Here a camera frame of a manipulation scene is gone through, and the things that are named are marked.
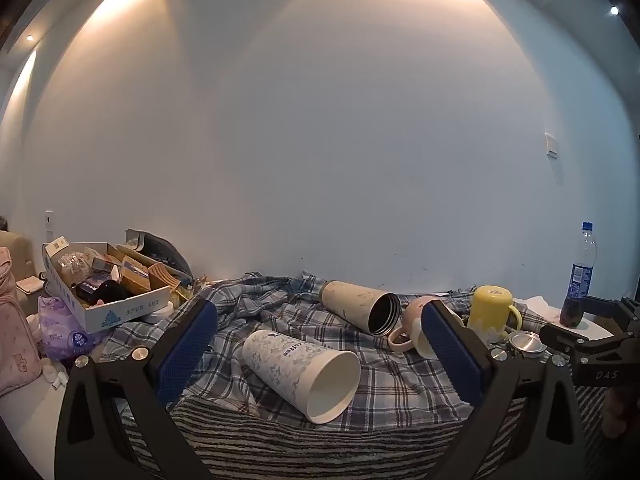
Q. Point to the grey black bag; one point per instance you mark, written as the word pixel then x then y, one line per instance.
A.
pixel 157 248

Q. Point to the round steel lid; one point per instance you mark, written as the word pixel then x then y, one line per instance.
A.
pixel 527 344

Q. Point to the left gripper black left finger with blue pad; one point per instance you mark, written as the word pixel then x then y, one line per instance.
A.
pixel 91 441

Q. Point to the striped grey blanket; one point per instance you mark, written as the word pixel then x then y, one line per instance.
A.
pixel 239 446

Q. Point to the pink ceramic mug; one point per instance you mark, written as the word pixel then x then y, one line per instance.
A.
pixel 409 334

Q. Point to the purple tissue pack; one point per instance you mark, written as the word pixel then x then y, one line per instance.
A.
pixel 62 336

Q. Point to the white wall socket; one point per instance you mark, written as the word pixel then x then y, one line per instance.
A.
pixel 49 219

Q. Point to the orange small carton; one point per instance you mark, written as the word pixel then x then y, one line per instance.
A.
pixel 134 276

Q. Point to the pink bag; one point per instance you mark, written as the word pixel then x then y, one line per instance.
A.
pixel 20 361

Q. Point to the white patterned paper cup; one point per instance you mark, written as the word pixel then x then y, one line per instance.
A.
pixel 320 382

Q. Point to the yellow plastic cup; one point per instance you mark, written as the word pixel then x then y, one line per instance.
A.
pixel 492 311

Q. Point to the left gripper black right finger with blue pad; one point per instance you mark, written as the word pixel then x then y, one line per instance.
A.
pixel 548 442

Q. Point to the blue label soda bottle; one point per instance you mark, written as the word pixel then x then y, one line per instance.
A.
pixel 580 278

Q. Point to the white wall switch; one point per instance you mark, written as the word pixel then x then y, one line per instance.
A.
pixel 551 145

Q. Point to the white cardboard box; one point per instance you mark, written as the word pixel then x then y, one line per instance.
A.
pixel 99 317

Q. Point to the beige steel thermos tumbler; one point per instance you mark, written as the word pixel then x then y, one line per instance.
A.
pixel 373 311

